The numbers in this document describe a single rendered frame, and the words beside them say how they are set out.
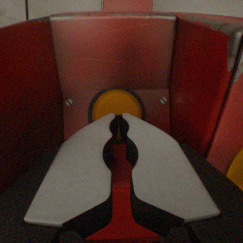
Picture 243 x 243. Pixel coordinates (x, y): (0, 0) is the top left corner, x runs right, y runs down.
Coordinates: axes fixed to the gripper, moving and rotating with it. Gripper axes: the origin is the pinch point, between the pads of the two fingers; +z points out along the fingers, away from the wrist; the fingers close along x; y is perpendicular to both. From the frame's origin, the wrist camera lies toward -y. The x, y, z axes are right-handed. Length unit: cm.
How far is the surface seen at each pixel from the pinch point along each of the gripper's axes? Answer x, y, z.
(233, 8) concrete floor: 51, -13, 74
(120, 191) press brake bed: 0.4, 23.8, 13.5
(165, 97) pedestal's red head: 4.0, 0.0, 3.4
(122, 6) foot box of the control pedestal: 3, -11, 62
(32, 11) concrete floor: -34, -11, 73
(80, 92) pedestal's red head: -3.0, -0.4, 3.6
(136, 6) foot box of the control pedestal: 8, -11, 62
